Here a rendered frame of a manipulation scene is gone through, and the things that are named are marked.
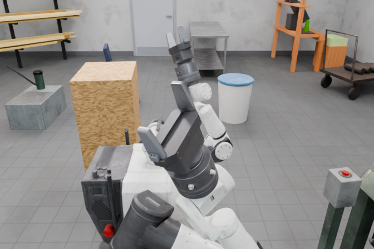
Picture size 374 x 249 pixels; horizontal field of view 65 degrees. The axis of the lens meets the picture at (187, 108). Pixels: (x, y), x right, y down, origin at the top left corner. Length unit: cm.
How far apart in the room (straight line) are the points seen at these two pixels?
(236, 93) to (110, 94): 223
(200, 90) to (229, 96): 295
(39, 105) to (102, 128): 214
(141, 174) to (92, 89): 133
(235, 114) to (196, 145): 363
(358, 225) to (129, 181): 156
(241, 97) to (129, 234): 342
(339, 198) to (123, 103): 147
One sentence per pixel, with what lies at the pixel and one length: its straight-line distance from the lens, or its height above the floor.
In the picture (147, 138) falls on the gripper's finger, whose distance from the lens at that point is 43.
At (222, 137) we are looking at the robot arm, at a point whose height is 130.
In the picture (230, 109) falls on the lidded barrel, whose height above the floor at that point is 23.
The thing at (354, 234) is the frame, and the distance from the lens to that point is 217.
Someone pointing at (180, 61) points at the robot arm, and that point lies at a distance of 112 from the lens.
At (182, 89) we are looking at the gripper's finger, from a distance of 49.
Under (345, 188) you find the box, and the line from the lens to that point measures 180.
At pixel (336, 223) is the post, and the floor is 61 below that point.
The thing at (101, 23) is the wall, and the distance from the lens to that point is 810.
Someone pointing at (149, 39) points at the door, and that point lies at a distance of 789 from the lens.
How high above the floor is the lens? 190
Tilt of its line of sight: 24 degrees down
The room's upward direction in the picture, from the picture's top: straight up
